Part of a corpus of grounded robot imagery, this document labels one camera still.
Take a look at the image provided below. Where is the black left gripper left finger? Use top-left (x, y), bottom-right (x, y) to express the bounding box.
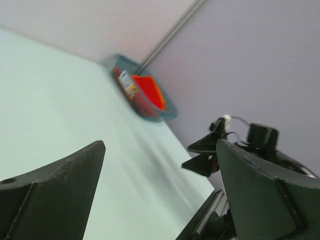
top-left (0, 140), bottom-right (106, 240)

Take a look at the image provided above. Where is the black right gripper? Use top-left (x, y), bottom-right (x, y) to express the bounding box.
top-left (181, 117), bottom-right (319, 178)

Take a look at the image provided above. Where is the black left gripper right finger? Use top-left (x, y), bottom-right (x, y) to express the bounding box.
top-left (216, 139), bottom-right (320, 240)

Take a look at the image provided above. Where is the teal plastic basket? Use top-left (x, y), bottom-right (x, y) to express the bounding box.
top-left (106, 54), bottom-right (178, 122)

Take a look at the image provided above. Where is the orange t shirt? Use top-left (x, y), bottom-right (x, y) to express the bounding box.
top-left (131, 74), bottom-right (166, 111)

